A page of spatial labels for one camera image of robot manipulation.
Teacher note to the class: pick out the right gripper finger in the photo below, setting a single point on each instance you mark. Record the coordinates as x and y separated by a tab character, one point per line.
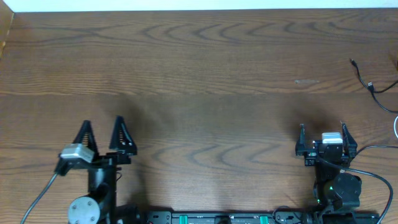
349	144
301	142

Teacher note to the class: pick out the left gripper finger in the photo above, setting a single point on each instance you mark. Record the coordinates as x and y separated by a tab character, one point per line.
121	141
86	137

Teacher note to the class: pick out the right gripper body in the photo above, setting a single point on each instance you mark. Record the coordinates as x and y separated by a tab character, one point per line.
310	157

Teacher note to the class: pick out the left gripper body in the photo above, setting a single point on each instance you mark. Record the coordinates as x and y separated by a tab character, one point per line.
109	163

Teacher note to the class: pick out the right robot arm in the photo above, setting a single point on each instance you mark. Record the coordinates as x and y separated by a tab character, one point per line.
333	188

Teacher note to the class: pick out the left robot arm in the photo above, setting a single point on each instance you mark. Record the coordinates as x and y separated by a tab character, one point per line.
99	205

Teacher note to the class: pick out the cardboard side panel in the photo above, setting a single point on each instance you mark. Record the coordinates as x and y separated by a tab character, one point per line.
6	19

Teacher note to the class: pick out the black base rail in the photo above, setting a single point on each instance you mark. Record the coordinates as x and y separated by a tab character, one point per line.
281	215

